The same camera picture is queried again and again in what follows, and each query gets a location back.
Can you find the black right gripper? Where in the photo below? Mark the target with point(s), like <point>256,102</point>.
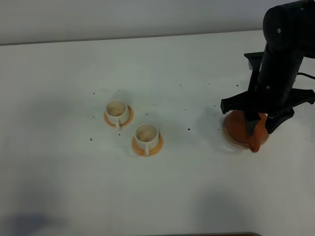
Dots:
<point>271,90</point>

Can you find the brown clay teapot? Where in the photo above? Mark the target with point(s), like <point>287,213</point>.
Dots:
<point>237,126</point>

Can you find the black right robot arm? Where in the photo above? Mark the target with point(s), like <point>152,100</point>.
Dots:
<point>289,30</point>

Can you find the beige round teapot coaster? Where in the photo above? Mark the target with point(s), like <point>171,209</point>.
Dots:
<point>227,138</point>

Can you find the white teacup near centre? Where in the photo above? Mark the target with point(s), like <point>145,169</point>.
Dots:
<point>146,137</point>

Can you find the white teacup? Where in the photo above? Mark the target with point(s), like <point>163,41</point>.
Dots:
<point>146,137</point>
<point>117,113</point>

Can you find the orange saucer near centre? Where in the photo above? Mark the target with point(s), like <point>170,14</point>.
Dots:
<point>141,152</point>

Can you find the orange saucer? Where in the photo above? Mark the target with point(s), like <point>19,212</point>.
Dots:
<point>131,113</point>
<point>141,152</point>

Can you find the orange saucer far left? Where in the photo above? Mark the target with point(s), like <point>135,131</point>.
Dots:
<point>131,113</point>

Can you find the white teacup far left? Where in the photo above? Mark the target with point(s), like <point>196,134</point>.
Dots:
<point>117,113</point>

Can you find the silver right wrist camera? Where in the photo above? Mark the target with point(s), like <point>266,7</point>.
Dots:
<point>254,60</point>

